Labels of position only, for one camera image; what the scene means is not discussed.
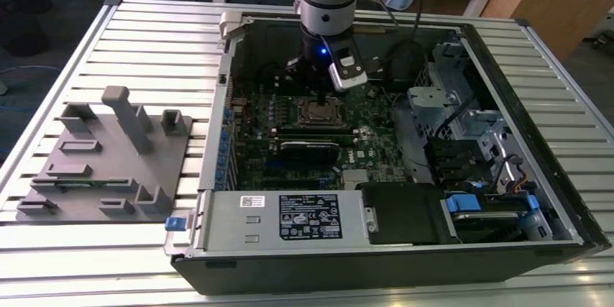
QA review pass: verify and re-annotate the blue case latch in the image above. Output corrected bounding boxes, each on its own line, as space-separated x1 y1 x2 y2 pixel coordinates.
162 216 186 232

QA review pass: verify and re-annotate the metal drive cage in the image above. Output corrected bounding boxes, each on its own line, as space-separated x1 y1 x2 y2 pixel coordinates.
405 41 509 142

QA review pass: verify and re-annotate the silver CPU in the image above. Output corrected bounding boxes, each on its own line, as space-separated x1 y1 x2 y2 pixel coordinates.
305 102 332 121

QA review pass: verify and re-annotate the green motherboard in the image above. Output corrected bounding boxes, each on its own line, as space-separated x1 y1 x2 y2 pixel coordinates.
224 80 417 191

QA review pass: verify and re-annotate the CPU socket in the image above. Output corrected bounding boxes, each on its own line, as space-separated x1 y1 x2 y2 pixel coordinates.
294 95 349 128

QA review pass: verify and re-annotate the black graphics card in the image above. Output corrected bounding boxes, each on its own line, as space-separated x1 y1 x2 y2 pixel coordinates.
278 140 342 170

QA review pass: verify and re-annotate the office chair base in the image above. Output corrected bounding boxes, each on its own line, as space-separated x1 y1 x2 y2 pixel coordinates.
581 8 614 49

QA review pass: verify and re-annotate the black office chair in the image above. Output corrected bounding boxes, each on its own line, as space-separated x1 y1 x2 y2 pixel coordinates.
0 0 53 58

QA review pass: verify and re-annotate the green RAM stick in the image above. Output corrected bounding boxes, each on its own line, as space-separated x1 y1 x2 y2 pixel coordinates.
54 180 106 190

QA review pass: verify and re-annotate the blue floor cable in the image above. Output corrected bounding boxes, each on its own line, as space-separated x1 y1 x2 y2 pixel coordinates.
0 65 62 112

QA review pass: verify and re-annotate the hard disk in blue carrier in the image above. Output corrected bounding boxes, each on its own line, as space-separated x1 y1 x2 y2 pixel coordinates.
440 193 523 243

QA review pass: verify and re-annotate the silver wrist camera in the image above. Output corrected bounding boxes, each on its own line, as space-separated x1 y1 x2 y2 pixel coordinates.
328 46 369 93

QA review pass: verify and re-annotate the silver power supply unit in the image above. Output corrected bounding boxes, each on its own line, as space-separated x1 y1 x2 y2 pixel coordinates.
189 190 373 254

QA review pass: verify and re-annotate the grey case handle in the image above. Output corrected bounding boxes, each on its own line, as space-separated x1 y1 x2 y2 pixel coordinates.
217 12 248 40

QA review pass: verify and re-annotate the grey parts rack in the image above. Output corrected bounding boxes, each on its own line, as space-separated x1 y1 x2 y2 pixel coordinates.
14 86 193 222

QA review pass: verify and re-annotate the installed RAM stick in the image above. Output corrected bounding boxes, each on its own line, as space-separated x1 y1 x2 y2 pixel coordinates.
276 126 354 135

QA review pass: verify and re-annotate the coloured wire bundle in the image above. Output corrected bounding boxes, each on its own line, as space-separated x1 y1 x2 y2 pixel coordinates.
492 154 533 193

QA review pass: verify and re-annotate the black PC case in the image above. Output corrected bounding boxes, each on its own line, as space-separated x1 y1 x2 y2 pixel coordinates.
161 11 612 296

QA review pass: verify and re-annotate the silver chipset heat sink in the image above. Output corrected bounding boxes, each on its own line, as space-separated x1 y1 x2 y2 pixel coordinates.
340 169 369 183

